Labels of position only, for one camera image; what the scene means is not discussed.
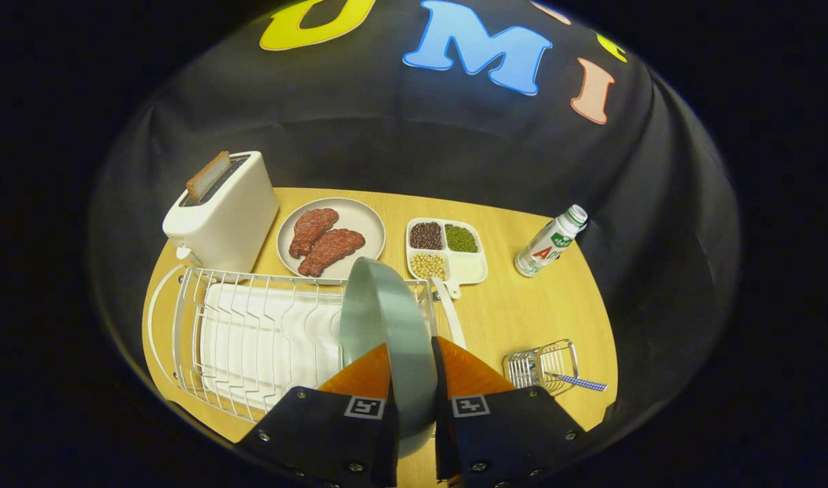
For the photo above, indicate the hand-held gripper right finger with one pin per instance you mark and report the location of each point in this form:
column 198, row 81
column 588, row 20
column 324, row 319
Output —
column 502, row 434

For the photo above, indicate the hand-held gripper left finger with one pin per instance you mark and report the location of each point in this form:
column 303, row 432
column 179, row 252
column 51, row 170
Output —
column 312, row 427

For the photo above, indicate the pale green plate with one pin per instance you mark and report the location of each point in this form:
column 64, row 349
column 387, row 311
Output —
column 400, row 339

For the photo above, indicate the beige round plate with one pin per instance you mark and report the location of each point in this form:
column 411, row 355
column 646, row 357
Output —
column 363, row 217

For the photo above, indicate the white drain tray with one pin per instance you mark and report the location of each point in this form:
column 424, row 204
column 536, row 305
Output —
column 251, row 339

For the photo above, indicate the white divided tray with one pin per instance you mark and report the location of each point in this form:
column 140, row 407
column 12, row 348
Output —
column 471, row 268

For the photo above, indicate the brown meat piece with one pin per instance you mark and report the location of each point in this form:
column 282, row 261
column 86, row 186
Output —
column 312, row 229
column 332, row 247

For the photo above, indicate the pile of yellow soybeans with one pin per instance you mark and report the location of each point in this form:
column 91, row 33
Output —
column 428, row 266

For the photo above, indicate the white drink bottle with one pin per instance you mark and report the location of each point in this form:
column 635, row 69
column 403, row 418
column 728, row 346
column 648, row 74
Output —
column 546, row 245

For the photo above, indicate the pile of green beans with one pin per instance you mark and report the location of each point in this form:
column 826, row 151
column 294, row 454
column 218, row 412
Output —
column 461, row 238

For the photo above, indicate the pile of dark beans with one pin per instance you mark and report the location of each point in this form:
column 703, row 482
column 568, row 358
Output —
column 426, row 236

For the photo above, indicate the white toaster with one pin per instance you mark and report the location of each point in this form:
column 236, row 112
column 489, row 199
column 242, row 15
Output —
column 230, row 224

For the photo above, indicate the brown toast slice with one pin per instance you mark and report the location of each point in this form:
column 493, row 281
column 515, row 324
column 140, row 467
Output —
column 207, row 177

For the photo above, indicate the black backdrop cloth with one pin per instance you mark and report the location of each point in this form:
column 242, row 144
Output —
column 386, row 129

